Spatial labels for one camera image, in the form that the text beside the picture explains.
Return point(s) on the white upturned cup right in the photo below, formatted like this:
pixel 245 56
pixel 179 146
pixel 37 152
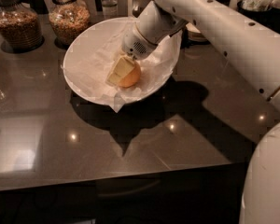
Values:
pixel 194 34

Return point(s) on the glass jar of grains left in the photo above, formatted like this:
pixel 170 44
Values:
pixel 19 25

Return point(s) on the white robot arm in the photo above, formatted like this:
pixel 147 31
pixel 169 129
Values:
pixel 254 50

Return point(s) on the glass jar of cereal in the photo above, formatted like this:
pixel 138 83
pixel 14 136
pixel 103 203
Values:
pixel 68 19

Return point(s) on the black container with packets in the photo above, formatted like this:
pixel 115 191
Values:
pixel 264 6

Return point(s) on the white bowl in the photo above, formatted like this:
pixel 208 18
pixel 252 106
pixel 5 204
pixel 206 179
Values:
pixel 81 53

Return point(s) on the small clear glass bottle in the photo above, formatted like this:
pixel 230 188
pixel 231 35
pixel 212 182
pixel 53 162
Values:
pixel 109 8

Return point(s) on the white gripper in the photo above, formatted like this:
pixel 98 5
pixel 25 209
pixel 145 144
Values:
pixel 135 45

